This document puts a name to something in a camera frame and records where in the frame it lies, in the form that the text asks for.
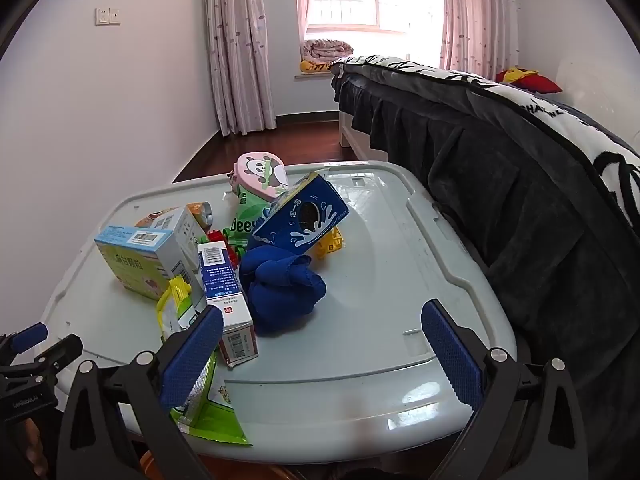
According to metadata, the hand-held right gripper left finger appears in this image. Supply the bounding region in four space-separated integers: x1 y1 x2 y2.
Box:
56 304 226 480

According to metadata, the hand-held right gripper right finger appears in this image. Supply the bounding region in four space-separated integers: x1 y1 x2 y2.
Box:
421 299 590 480

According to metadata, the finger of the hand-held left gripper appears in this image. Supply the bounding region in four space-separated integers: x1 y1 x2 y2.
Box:
7 334 84 377
0 322 49 363

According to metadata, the yellow green snack bag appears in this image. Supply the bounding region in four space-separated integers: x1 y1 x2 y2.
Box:
155 276 253 447

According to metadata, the white blue barcode carton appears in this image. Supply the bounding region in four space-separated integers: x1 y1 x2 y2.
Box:
196 240 260 367

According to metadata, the pale blue yellow carton box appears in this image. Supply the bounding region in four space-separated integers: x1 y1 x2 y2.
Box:
94 206 207 302

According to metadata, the blue cloth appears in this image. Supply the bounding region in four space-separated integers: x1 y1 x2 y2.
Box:
238 247 328 337

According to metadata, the orange can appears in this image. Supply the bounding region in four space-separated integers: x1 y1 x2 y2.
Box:
186 201 214 226

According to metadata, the blue cookie box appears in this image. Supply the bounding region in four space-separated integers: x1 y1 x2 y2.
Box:
251 171 350 252

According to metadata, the pink green panda snack bag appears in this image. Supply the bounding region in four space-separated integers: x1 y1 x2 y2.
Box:
227 152 290 252

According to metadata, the person's left hand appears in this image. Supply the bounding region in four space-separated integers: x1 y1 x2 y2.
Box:
19 416 52 479

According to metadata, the grey plastic storage box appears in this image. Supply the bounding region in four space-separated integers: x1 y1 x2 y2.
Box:
42 160 518 466

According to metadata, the red green toy car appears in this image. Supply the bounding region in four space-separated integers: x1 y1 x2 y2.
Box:
202 227 249 257

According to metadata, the yellow toy block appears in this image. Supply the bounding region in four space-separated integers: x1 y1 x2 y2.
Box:
310 226 346 260

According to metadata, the dark bed cover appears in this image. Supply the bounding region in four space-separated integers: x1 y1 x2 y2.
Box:
330 60 640 378

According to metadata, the black white blanket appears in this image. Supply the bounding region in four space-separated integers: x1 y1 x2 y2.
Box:
332 53 640 233

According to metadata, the red pillow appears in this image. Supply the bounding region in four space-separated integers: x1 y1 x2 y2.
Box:
495 66 564 95

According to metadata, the pink patterned curtain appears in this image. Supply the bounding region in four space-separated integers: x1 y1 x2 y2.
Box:
202 0 277 136
440 0 521 82

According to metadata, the folded pink blanket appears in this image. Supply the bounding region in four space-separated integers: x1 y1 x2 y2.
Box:
302 38 354 61

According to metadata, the white bed frame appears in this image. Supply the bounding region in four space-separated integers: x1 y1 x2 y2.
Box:
338 109 387 162

